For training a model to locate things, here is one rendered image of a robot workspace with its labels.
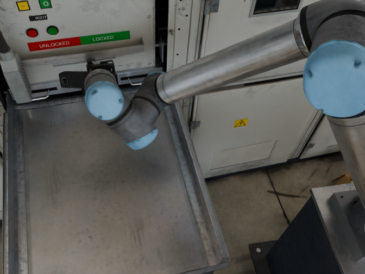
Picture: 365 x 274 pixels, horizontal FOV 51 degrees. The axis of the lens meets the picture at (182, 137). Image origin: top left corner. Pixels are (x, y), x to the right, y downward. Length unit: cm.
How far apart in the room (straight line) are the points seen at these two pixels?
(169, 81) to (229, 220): 124
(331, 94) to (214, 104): 97
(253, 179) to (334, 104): 162
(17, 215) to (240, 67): 78
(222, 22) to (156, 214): 64
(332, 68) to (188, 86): 44
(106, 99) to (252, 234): 137
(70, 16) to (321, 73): 81
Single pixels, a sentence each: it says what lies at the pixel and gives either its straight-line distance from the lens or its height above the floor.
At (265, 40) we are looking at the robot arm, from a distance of 86.
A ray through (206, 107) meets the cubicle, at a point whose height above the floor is 71.
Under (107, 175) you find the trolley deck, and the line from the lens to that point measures 126.
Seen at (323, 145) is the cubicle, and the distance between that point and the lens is 232.
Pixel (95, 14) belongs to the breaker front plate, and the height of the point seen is 118.
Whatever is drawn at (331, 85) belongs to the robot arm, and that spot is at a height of 149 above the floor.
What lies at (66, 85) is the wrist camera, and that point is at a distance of 119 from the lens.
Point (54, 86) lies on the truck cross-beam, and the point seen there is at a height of 91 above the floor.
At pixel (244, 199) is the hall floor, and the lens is 220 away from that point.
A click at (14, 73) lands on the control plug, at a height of 109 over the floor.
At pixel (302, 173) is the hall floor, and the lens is 238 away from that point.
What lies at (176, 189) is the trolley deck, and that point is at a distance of 123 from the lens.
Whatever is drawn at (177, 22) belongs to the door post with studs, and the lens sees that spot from 127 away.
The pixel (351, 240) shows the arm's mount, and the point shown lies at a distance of 137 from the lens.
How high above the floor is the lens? 194
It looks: 55 degrees down
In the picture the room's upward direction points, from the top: 6 degrees clockwise
